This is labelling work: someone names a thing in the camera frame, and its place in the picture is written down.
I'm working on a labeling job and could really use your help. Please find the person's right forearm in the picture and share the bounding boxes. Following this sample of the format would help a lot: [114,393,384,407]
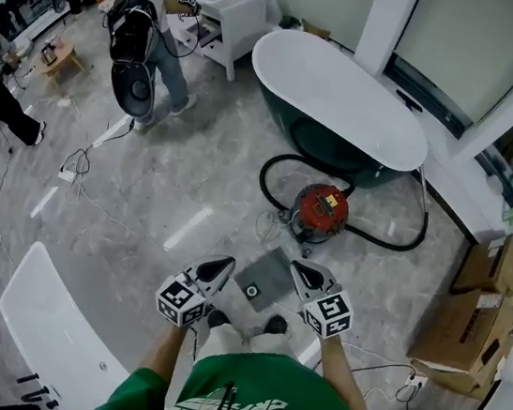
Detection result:
[309,334,379,410]

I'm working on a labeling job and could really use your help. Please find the round wooden table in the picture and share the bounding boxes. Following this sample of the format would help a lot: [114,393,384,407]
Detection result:
[30,32,97,92]

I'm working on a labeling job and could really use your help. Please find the person's black shoe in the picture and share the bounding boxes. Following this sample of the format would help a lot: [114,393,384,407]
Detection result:
[204,307,234,334]
[261,312,291,339]

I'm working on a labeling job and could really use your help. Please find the black vacuum hose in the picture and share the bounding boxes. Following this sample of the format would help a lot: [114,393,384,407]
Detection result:
[251,142,437,257]

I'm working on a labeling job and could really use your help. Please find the large cardboard box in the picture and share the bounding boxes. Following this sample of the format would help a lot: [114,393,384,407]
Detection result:
[402,278,513,407]

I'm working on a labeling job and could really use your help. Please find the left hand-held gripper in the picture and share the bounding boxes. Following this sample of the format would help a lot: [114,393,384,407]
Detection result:
[152,246,238,335]

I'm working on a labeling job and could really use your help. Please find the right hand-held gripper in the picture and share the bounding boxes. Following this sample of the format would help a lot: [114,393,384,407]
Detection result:
[280,260,361,344]

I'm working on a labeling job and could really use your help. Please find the white vanity cabinet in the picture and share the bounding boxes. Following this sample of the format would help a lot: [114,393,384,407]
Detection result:
[159,0,273,86]

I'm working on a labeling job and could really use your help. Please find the red vacuum cleaner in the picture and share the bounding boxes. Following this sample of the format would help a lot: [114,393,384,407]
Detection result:
[284,178,355,251]

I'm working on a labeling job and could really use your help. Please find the person's left black shoe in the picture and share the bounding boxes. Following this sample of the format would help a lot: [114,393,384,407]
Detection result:
[204,307,234,334]

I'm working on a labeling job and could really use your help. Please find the person's right black shoe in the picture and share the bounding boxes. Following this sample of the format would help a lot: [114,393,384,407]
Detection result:
[261,312,291,339]

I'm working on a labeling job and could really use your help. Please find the dark kettle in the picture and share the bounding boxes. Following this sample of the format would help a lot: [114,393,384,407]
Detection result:
[38,39,62,67]

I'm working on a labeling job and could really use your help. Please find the white vacuum power cable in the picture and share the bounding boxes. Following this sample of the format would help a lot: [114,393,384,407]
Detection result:
[250,206,295,249]

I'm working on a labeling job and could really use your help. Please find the person's left forearm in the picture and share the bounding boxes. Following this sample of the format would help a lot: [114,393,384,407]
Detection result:
[137,317,189,383]

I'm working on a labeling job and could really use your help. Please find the white power strip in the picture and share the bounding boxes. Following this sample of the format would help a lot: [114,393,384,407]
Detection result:
[55,166,79,185]
[392,369,431,405]

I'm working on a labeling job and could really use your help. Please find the white roller blind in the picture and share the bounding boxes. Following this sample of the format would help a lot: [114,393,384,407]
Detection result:
[381,0,513,135]
[219,0,379,55]

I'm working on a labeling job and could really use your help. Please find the person's beige trousers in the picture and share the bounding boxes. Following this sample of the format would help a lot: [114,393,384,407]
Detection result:
[193,316,291,370]

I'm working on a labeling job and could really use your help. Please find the green bathtub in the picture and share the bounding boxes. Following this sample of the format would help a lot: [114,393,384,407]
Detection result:
[234,23,444,198]

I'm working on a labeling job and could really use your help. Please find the black bathtub faucet set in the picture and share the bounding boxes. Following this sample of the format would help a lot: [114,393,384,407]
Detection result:
[11,369,76,410]

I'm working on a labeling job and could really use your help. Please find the white bathtub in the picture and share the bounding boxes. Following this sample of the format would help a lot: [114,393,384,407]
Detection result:
[0,236,150,410]

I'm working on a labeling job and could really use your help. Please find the person's green shirt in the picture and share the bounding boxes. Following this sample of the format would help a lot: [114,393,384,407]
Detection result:
[83,327,447,410]

